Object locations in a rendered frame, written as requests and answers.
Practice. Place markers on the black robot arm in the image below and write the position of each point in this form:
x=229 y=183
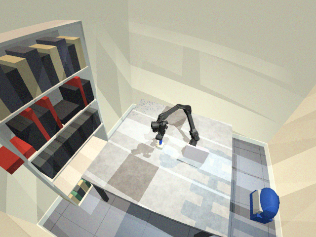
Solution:
x=160 y=123

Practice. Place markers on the cream square block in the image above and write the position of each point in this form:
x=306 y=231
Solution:
x=160 y=146

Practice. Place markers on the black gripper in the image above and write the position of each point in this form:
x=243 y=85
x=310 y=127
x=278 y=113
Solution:
x=161 y=133

